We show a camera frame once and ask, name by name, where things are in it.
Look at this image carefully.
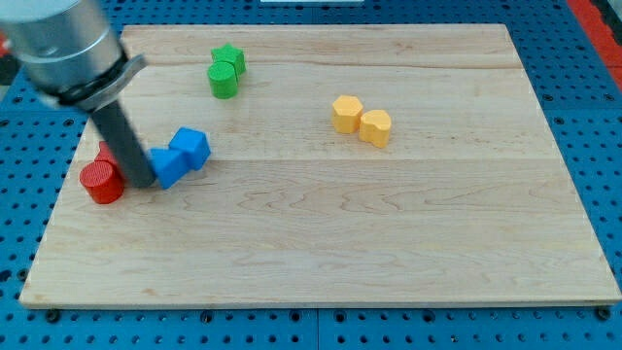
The green cylinder block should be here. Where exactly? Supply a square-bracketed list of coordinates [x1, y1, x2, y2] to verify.
[207, 61, 238, 99]

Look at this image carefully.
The red star block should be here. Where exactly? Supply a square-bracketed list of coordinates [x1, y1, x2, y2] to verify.
[94, 141, 120, 170]

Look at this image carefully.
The green star block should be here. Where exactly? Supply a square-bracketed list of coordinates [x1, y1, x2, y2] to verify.
[211, 43, 246, 76]

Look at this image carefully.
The blue cube block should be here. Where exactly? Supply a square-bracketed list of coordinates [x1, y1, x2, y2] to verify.
[168, 127, 211, 170]

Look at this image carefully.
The wooden board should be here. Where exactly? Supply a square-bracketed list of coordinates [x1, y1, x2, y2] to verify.
[19, 24, 621, 310]

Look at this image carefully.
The blue triangular block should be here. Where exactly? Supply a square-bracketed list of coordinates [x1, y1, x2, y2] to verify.
[150, 148, 190, 190]

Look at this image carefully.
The red cylinder block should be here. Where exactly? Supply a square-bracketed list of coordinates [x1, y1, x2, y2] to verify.
[79, 160, 124, 204]

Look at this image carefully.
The yellow hexagon block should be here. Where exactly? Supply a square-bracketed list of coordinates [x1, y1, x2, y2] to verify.
[331, 95, 363, 133]

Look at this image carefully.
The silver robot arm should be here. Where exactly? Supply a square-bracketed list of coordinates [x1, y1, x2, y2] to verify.
[1, 0, 147, 112]

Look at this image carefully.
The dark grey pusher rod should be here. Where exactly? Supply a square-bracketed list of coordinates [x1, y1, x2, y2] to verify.
[90, 100, 156, 189]

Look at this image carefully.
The yellow heart block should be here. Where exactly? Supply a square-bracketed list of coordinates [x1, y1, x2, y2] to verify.
[359, 110, 392, 148]

